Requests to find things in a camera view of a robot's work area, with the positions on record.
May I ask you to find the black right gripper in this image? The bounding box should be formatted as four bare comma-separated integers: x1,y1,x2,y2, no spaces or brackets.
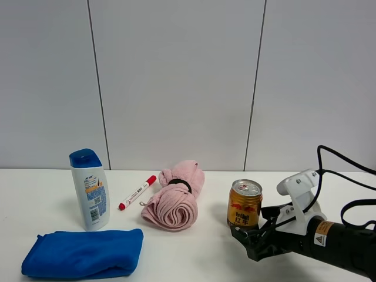
230,203,313,261

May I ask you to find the gold Red Bull can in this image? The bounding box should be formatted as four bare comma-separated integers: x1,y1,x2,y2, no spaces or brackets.
227,179,263,230

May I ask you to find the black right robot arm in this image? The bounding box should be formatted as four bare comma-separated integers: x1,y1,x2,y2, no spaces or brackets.
230,203,375,281

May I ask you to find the rolled pink towel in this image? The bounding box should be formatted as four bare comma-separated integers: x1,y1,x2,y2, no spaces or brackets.
141,160,205,231

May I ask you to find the red white marker pen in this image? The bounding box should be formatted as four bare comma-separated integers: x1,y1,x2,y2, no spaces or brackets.
118,175,157,211

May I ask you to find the folded blue cloth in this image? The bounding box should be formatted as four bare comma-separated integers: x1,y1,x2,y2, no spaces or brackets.
21,229,144,280

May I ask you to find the white blue shampoo bottle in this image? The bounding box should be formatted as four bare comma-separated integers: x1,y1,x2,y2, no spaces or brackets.
69,148,110,231

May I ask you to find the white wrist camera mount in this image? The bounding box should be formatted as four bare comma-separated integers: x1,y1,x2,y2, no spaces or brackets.
276,170,327,236

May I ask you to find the black camera cable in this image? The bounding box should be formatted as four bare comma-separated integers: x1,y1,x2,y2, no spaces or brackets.
302,145,376,230

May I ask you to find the black hair tie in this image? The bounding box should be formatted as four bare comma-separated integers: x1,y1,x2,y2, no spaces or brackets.
167,179,193,195

